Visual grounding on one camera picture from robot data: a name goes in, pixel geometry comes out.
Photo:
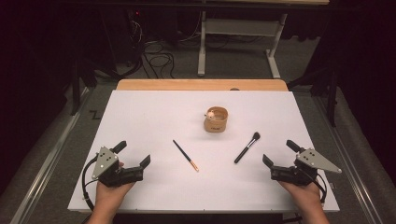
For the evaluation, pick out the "person's left hand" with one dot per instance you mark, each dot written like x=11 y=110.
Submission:
x=109 y=196

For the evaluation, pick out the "white frame desk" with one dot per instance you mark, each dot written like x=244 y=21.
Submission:
x=239 y=26

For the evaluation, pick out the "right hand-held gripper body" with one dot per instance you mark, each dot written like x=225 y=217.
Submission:
x=311 y=160

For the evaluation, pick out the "tan bear pen holder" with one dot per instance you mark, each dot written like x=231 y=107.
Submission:
x=215 y=124

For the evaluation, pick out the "wooden table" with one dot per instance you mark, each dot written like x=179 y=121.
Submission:
x=186 y=84

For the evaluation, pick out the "person's right hand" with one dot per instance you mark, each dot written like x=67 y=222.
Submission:
x=303 y=194

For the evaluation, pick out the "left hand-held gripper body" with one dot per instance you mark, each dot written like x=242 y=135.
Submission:
x=106 y=161

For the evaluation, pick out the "black makeup brush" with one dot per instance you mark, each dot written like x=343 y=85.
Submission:
x=246 y=149

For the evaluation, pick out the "white table cover sheet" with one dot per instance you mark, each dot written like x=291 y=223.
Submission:
x=155 y=118

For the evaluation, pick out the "black metal stand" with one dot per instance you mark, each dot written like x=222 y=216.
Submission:
x=332 y=99
x=75 y=93

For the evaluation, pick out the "metal floor rail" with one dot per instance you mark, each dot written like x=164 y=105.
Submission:
x=348 y=168
x=46 y=168

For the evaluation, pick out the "dark device with red light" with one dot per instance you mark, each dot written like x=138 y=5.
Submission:
x=137 y=25

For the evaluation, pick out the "thin black orange-tipped brush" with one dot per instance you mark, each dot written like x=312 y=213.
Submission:
x=185 y=155

